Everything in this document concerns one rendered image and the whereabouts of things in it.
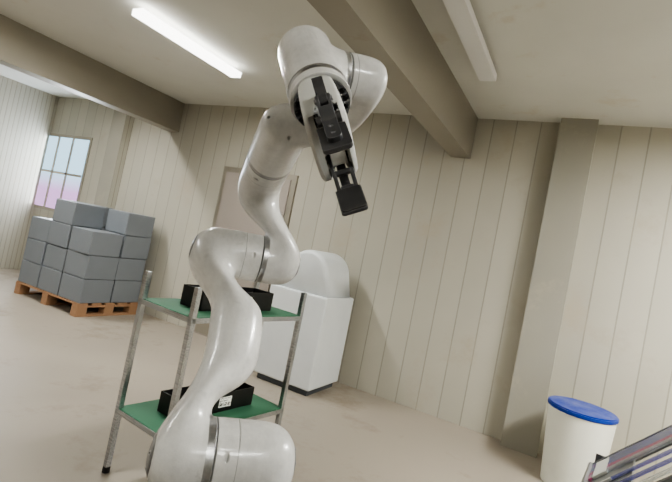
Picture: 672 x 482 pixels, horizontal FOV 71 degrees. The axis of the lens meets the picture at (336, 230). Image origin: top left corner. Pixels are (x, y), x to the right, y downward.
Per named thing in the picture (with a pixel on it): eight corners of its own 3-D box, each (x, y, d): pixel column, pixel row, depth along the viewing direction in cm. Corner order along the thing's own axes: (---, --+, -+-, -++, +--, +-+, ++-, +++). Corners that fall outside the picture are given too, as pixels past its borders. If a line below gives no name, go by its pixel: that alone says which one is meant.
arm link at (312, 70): (297, 129, 68) (300, 141, 66) (279, 74, 62) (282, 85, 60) (353, 112, 68) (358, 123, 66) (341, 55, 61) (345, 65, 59)
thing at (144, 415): (100, 471, 255) (143, 270, 258) (225, 434, 330) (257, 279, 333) (150, 512, 229) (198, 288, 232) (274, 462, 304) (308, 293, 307)
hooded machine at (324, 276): (336, 387, 493) (362, 259, 497) (307, 398, 439) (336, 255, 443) (282, 367, 525) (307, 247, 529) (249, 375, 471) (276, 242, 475)
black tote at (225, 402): (176, 422, 252) (180, 401, 252) (156, 410, 262) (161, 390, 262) (251, 404, 299) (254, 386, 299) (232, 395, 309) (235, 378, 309)
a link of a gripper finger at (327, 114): (313, 121, 53) (324, 156, 48) (306, 96, 51) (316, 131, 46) (341, 113, 53) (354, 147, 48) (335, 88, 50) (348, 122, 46)
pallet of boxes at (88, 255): (136, 314, 637) (157, 217, 642) (75, 317, 560) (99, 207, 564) (76, 292, 699) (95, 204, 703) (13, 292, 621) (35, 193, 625)
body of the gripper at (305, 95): (303, 139, 67) (316, 190, 59) (282, 74, 60) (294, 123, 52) (354, 123, 67) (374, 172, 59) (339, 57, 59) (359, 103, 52)
